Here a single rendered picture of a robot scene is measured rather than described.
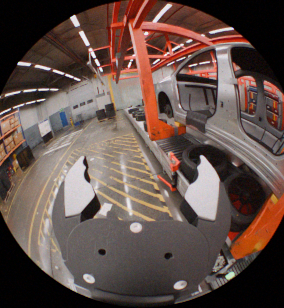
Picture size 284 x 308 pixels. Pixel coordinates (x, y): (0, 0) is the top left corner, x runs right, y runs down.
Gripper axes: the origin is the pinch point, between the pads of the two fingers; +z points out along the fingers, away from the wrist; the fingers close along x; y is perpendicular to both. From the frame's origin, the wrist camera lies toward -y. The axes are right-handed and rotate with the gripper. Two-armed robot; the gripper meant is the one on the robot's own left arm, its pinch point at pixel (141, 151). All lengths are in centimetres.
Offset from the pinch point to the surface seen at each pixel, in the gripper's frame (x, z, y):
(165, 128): 33, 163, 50
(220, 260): 46, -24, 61
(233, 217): 71, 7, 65
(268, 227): 52, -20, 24
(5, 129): -988, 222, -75
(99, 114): -306, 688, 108
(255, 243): 55, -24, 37
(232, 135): 85, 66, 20
